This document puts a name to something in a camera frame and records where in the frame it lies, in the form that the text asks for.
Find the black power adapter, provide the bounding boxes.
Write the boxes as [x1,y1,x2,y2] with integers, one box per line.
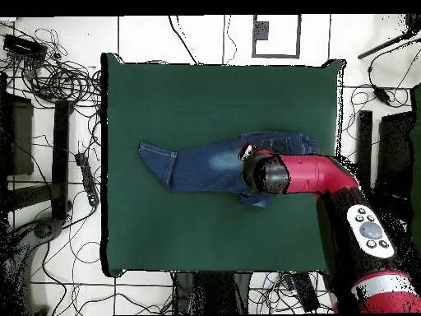
[372,86,392,106]

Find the blue denim jeans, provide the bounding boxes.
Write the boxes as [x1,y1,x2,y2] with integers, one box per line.
[136,130,321,209]

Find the dark green table cloth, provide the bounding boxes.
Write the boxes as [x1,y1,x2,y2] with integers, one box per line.
[100,52,346,277]

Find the tangled black cables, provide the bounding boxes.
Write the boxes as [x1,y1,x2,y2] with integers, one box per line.
[19,27,102,106]

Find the black power strip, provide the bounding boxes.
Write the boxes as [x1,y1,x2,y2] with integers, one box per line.
[74,151,100,207]

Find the black flat panel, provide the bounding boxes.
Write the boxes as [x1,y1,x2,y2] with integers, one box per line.
[0,91,35,177]
[375,110,416,198]

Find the green cloth sheet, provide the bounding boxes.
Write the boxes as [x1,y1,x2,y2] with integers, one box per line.
[409,83,421,251]

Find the black rod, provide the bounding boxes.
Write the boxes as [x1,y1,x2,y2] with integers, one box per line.
[357,27,421,61]

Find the black wheeled stand base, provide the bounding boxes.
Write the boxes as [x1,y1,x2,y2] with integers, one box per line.
[0,216,65,315]

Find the black upright bar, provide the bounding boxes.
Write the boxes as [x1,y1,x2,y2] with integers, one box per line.
[356,109,374,188]
[51,99,74,221]

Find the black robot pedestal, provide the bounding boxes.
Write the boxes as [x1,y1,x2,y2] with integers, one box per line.
[172,271,252,315]

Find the small grey square patch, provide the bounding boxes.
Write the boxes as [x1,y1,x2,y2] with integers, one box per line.
[255,21,271,41]

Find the black electronics box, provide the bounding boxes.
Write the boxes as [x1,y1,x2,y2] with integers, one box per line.
[2,33,49,62]

